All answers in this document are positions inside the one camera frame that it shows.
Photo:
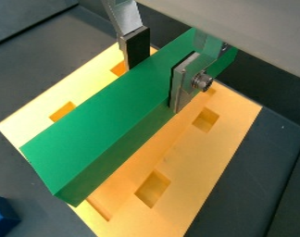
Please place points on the yellow board with slots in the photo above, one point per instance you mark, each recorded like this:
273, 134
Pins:
151, 196

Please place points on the blue rectangular block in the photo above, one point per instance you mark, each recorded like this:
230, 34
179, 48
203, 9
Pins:
8, 217

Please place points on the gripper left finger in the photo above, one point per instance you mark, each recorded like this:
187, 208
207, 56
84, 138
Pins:
131, 32

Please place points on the green rectangular block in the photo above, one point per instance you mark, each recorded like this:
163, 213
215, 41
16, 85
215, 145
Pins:
82, 148

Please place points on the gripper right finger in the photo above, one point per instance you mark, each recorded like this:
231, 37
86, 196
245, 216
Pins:
189, 75

